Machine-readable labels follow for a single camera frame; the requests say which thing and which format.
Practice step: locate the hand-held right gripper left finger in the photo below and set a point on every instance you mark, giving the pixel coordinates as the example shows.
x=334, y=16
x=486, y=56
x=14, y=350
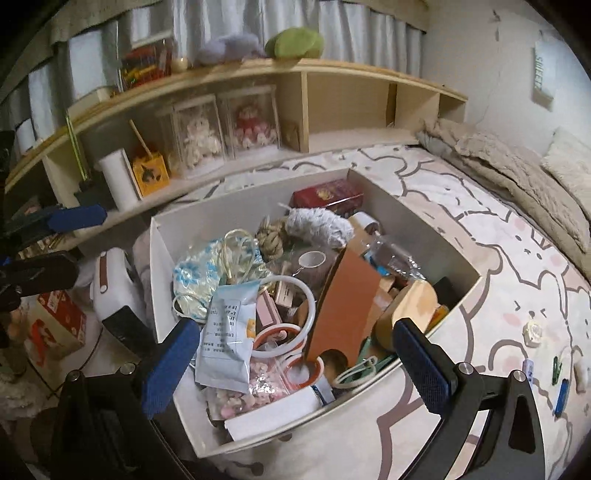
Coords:
x=168, y=369

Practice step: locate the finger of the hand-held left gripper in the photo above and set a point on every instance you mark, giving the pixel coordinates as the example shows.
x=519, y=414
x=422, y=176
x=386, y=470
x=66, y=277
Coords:
x=76, y=219
x=41, y=274

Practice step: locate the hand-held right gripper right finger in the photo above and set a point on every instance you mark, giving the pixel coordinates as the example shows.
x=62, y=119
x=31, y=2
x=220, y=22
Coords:
x=420, y=364

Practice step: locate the white box container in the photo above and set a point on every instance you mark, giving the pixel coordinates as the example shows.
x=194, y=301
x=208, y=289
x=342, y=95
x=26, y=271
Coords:
x=415, y=221

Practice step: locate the clear box of colourful items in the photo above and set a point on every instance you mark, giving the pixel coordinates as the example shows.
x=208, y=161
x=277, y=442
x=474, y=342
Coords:
x=145, y=64

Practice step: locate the black holder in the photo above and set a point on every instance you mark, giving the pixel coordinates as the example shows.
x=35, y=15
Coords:
x=90, y=191

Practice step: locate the orange printed carton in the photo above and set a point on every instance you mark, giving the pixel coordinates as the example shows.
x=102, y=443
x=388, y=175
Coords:
x=55, y=327

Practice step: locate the white paper towel roll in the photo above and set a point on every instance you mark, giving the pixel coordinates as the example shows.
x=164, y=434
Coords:
x=120, y=177

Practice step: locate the black pouch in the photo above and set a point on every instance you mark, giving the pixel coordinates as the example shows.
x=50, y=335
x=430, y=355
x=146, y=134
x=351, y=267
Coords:
x=124, y=323

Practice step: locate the white labelled packet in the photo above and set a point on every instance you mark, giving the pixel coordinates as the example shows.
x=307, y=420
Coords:
x=226, y=341

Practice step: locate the round wooden block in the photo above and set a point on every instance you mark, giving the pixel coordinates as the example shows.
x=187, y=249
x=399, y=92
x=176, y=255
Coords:
x=413, y=300

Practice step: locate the green stick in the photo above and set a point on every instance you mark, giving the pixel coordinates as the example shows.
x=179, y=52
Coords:
x=75, y=147

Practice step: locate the yellow box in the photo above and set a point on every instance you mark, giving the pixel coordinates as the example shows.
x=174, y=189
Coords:
x=150, y=174

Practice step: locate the pink bead bag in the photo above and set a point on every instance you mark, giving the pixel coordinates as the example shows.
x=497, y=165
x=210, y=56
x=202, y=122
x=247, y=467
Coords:
x=263, y=381

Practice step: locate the brown leather sheet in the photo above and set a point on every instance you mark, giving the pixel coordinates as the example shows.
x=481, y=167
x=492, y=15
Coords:
x=346, y=300

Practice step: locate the wooden stick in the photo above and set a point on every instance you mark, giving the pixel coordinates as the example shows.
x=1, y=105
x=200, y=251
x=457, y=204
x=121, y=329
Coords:
x=141, y=138

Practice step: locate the orange rimmed cup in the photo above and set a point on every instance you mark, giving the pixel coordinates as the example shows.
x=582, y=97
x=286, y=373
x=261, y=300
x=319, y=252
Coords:
x=316, y=369

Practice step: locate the blue floral fabric pouch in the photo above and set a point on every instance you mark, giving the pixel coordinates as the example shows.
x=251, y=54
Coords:
x=207, y=272

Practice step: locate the small white blue item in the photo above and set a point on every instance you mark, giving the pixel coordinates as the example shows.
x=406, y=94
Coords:
x=528, y=370

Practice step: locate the clear plastic bottle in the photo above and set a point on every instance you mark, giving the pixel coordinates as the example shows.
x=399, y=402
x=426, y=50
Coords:
x=392, y=258

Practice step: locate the pink box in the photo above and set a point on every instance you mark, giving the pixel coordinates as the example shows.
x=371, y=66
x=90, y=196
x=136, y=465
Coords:
x=268, y=314

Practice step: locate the white cardboard box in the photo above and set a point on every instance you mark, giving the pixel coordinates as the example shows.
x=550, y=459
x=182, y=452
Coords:
x=272, y=417

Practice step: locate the small white round item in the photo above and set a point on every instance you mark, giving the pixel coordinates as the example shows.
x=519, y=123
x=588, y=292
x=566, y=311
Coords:
x=534, y=333

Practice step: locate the printed bed sheet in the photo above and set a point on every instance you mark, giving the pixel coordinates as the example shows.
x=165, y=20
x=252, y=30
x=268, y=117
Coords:
x=485, y=258

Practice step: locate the green clip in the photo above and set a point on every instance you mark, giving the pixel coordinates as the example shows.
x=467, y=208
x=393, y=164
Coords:
x=557, y=368

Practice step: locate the blue clip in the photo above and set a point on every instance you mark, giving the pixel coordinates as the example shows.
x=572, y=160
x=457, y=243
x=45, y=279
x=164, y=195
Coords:
x=562, y=397

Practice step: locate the cream doll in clear box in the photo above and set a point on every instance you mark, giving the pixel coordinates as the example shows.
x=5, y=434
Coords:
x=198, y=134

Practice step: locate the white paper roll core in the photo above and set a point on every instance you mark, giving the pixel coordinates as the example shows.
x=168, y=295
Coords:
x=369, y=224

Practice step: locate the small white tube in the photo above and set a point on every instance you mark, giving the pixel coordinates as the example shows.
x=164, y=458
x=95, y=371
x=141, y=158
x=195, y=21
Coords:
x=581, y=376

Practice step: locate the white yarn bundle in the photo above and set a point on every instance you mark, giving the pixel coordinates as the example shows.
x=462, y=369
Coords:
x=318, y=226

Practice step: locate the red box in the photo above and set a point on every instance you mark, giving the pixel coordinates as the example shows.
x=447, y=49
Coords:
x=328, y=194

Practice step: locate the red doll in clear box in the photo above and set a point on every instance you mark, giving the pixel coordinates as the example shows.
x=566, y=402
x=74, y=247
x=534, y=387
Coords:
x=249, y=122

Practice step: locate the beige fleece blanket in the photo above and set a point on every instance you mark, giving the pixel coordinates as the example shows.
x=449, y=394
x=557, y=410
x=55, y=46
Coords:
x=498, y=180

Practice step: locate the purple plush toy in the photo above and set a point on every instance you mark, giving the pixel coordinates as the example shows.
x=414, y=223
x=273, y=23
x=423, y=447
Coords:
x=231, y=46

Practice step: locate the white curtain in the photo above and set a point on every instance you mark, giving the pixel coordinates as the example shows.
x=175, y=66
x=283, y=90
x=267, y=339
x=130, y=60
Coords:
x=207, y=23

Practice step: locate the white fluffy pillow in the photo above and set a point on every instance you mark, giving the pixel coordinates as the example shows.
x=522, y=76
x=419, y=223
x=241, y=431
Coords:
x=570, y=164

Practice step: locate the wooden headboard shelf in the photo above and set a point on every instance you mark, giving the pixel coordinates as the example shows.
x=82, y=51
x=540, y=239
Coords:
x=346, y=106

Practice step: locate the green plush toy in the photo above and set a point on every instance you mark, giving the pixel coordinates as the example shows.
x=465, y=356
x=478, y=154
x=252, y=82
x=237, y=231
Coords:
x=295, y=41

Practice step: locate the white wall sign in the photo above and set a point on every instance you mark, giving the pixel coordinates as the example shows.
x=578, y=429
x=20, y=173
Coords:
x=542, y=76

